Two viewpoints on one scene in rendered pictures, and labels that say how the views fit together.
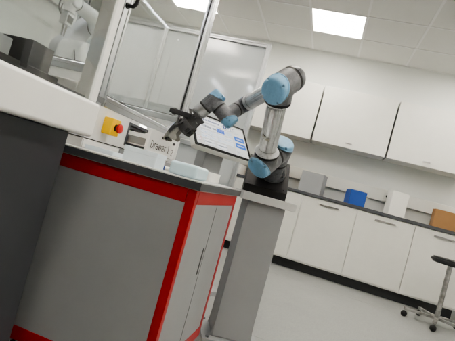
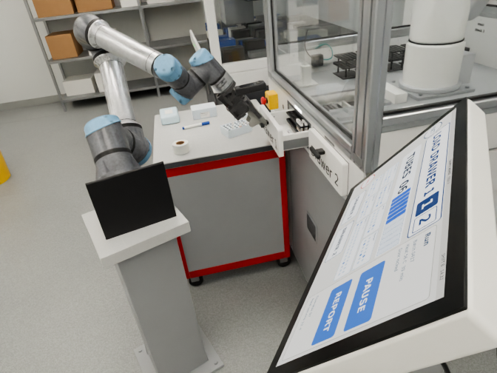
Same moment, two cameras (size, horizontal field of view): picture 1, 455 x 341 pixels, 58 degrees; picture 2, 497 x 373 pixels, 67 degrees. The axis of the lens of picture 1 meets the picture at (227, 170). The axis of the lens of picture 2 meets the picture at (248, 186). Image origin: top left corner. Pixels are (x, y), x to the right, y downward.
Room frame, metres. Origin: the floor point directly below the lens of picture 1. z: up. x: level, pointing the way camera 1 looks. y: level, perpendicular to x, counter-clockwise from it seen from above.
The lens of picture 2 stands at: (3.29, -0.26, 1.45)
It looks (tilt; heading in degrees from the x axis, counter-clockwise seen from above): 31 degrees down; 158
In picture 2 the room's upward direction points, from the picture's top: 6 degrees counter-clockwise
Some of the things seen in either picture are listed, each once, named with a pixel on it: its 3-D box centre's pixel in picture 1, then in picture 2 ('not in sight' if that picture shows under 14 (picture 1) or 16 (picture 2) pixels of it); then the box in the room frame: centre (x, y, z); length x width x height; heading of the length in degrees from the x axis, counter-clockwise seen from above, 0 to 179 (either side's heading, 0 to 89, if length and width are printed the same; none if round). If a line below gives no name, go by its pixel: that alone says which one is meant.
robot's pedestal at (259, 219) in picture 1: (246, 264); (158, 297); (2.20, -0.23, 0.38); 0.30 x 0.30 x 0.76; 6
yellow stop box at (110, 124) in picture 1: (112, 126); (271, 100); (1.78, 0.53, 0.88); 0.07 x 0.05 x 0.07; 166
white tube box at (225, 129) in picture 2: not in sight; (236, 128); (1.77, 0.34, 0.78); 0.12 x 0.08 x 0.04; 94
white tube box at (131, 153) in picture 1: (144, 157); (203, 110); (1.45, 0.29, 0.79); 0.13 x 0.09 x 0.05; 77
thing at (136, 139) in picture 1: (122, 135); (321, 122); (2.13, 0.57, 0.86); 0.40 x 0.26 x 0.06; 76
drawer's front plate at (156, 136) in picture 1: (159, 143); (271, 129); (2.08, 0.36, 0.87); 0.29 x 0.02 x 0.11; 166
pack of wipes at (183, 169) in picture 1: (189, 170); (169, 115); (1.39, 0.12, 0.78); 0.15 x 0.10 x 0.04; 168
